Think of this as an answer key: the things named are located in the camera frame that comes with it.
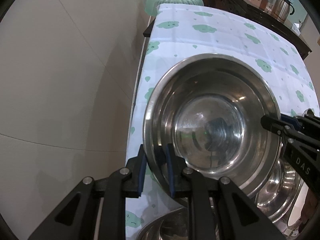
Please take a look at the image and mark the steel bowl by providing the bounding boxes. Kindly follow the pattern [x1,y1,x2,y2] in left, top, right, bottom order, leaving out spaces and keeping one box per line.
[143,53,281,197]
[255,158,303,223]
[136,207,189,240]

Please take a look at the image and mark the large white enamel bowl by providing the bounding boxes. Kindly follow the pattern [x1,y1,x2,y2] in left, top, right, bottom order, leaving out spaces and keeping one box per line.
[288,183,312,229]

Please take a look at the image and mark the white tissue box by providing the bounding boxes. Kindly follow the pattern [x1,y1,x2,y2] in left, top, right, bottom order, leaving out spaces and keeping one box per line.
[291,20,303,36]

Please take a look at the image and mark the steel thermos jug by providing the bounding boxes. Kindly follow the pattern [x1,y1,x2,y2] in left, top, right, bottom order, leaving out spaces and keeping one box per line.
[271,0,295,23]

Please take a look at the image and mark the cloud pattern tablecloth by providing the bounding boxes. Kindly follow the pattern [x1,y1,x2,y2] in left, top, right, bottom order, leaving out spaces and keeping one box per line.
[126,4,319,239]

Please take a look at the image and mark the dark wooden table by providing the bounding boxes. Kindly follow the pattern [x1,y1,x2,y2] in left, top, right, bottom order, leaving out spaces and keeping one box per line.
[209,0,312,59]

